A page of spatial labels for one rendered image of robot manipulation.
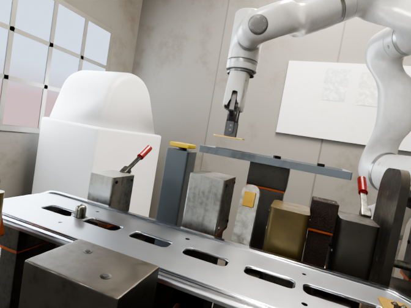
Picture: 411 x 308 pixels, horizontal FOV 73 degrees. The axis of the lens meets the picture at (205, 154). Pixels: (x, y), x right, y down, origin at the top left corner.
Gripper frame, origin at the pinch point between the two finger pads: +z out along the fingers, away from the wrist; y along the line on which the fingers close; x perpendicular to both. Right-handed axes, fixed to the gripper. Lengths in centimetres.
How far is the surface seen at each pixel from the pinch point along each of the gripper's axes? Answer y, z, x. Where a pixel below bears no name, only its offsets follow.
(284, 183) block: 5.5, 11.3, 16.1
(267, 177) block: 5.0, 10.8, 11.9
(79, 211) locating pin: 31.7, 20.9, -21.0
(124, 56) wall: -236, -77, -176
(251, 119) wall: -221, -23, -11
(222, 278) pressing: 39.6, 22.2, 7.8
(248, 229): 22.3, 19.8, 9.8
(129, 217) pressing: 25.1, 22.2, -14.1
